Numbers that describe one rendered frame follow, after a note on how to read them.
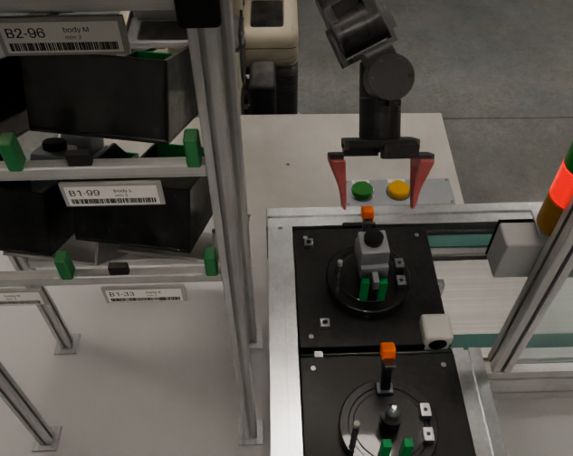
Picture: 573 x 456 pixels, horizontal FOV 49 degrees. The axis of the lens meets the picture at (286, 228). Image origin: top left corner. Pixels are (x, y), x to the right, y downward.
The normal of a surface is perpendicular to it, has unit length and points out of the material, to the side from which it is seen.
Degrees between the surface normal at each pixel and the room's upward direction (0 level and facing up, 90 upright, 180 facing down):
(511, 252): 90
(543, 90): 0
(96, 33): 90
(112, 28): 90
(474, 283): 0
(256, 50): 90
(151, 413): 0
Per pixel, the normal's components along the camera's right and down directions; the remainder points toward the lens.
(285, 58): 0.01, 0.77
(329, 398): 0.00, -0.63
